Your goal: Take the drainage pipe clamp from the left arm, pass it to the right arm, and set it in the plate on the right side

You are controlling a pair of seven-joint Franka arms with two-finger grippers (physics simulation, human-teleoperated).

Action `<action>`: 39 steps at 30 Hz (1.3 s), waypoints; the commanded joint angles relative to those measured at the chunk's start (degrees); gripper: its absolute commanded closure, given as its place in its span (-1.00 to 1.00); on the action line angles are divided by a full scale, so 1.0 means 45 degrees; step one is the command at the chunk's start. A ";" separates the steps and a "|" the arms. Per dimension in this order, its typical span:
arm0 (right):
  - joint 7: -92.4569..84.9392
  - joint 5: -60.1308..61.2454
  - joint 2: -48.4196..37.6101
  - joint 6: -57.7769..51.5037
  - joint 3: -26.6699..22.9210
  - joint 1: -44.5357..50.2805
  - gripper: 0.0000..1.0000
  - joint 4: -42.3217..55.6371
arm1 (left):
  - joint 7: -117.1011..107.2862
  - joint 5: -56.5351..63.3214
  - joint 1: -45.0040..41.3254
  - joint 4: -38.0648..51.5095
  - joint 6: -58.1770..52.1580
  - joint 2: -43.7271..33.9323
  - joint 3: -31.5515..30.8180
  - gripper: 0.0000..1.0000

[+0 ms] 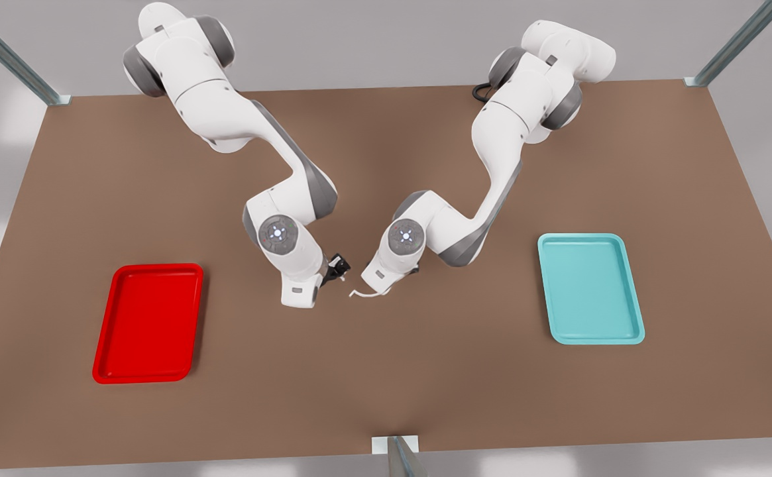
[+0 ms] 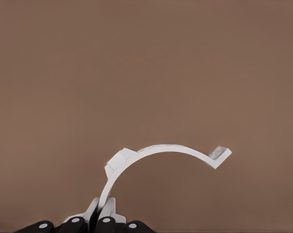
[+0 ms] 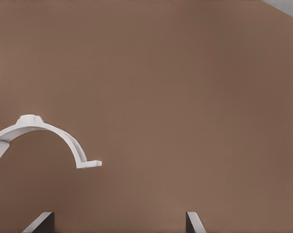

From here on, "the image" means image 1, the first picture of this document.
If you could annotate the white drainage pipe clamp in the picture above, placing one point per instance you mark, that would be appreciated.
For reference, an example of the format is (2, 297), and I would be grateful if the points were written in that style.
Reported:
(367, 293)

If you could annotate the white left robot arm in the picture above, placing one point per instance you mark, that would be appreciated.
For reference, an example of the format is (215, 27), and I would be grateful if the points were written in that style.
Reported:
(511, 126)

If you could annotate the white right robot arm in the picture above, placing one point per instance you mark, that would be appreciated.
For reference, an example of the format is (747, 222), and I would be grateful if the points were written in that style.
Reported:
(226, 106)

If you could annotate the teal rectangular tray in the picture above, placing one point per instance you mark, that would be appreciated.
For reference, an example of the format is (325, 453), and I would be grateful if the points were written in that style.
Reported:
(590, 288)

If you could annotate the red rectangular tray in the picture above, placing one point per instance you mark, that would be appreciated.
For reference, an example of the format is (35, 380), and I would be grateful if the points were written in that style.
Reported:
(148, 322)

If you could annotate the silver frame post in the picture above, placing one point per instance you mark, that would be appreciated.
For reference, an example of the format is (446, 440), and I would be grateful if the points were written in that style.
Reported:
(11, 58)
(733, 45)
(399, 457)

